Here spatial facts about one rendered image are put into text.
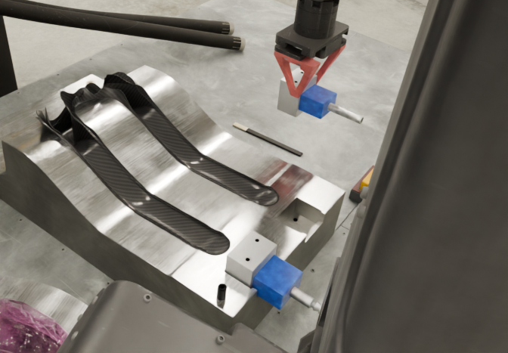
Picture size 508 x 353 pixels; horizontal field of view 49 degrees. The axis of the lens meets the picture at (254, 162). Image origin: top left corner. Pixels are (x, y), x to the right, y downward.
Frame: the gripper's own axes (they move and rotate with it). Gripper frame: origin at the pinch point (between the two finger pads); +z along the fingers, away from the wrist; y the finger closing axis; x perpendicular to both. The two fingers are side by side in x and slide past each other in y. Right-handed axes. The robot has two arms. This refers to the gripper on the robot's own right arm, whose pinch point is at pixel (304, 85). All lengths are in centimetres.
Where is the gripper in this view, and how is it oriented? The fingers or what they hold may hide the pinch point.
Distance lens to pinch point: 85.2
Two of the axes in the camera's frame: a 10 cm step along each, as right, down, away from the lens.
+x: 8.0, 4.3, -4.1
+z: -0.8, 7.7, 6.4
